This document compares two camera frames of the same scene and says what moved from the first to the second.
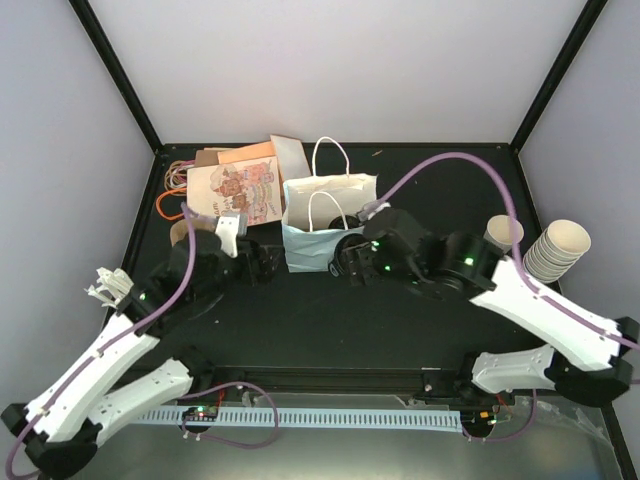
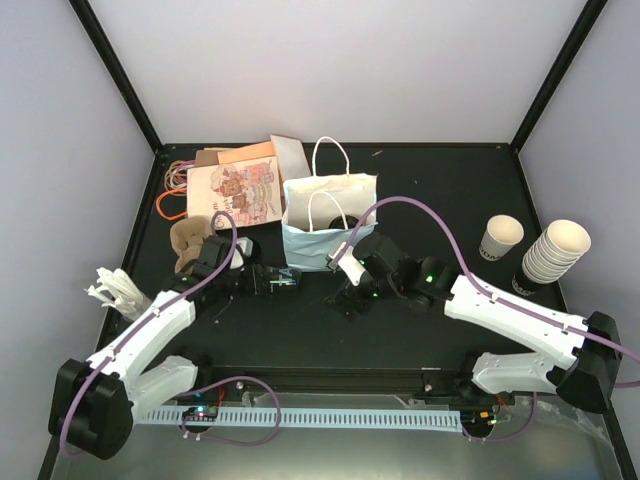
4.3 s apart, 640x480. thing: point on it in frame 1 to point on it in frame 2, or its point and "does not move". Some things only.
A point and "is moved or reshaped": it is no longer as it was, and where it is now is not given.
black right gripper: x=358 y=262 to x=337 y=301
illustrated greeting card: x=247 y=187 does not move
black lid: x=338 y=223 does not move
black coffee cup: x=336 y=268 is moved or reshaped
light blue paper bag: x=309 y=204 does not move
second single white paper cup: x=498 y=232 does not move
